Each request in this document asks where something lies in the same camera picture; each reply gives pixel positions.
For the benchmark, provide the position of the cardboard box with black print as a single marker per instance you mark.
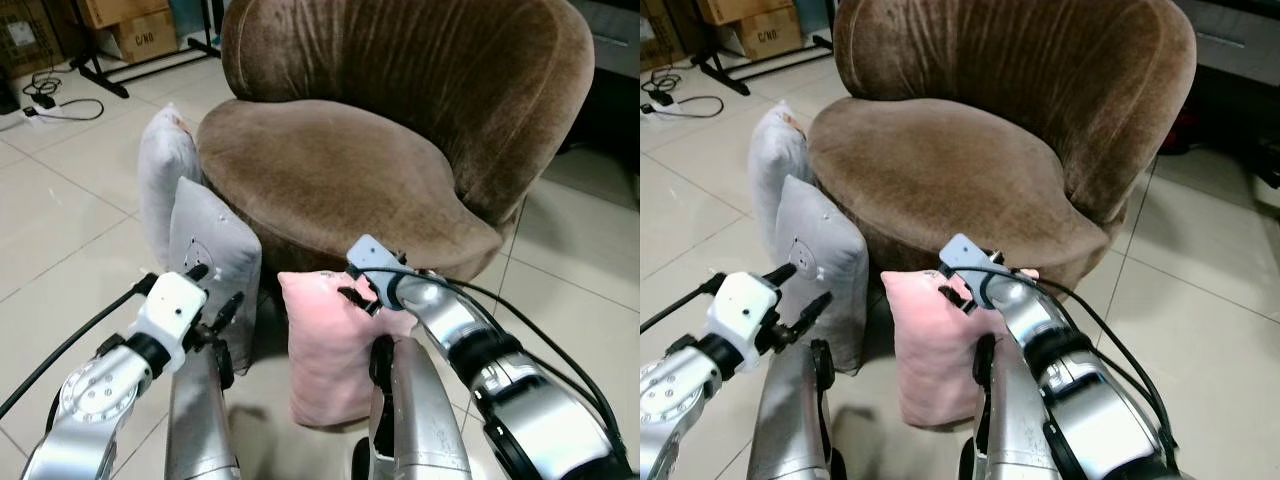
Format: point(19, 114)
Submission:
point(145, 40)
point(768, 38)

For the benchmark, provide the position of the black metal stand base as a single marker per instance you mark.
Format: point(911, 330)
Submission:
point(100, 78)
point(722, 75)

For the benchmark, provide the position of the plain cardboard box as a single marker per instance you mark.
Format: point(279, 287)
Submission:
point(740, 8)
point(120, 10)

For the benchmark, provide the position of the brown box with white label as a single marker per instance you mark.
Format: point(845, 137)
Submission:
point(655, 35)
point(25, 35)

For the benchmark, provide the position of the silver robot leg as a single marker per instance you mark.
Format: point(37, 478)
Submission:
point(200, 420)
point(795, 420)
point(415, 420)
point(1015, 420)

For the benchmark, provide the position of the silver left robot leg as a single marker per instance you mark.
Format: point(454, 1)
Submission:
point(795, 420)
point(200, 420)

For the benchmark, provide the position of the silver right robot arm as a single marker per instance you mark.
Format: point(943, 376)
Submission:
point(1080, 400)
point(520, 400)

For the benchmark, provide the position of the pink pillow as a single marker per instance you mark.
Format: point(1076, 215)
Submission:
point(930, 350)
point(325, 350)

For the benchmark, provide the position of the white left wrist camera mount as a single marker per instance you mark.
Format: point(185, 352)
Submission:
point(170, 305)
point(745, 305)

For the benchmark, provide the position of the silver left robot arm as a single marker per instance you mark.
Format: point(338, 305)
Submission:
point(675, 395)
point(95, 395)

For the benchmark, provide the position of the grey pillow with round print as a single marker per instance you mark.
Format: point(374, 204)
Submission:
point(835, 240)
point(225, 245)

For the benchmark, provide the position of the dark cabinet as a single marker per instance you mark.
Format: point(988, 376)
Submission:
point(1235, 70)
point(610, 70)

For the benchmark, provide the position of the brown velvet armchair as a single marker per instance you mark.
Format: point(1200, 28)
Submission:
point(380, 130)
point(980, 140)

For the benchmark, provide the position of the white power strip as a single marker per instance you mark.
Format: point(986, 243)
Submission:
point(42, 106)
point(660, 99)

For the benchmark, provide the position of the silver right robot leg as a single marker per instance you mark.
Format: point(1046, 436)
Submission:
point(415, 420)
point(1015, 420)

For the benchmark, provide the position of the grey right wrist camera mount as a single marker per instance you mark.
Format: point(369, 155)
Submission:
point(375, 255)
point(968, 252)

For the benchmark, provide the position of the light grey plain pillow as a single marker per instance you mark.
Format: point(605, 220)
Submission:
point(778, 150)
point(165, 165)

